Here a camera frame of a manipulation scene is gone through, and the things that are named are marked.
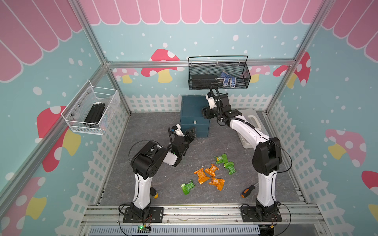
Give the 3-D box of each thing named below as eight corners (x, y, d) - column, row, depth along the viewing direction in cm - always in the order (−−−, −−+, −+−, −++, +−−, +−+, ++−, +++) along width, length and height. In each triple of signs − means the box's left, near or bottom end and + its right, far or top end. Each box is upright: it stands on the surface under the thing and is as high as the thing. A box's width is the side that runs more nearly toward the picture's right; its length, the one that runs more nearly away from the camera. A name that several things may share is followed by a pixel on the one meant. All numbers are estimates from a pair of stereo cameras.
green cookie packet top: (216, 164, 94) (216, 163, 92) (213, 156, 97) (214, 155, 96) (228, 162, 95) (229, 161, 93) (225, 154, 98) (226, 152, 97)
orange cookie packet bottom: (209, 183, 86) (209, 182, 85) (214, 175, 90) (214, 173, 88) (221, 191, 83) (222, 190, 82) (226, 182, 87) (226, 181, 85)
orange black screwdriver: (243, 199, 81) (244, 198, 79) (239, 195, 82) (240, 193, 80) (258, 185, 86) (259, 183, 84) (253, 181, 87) (255, 179, 85)
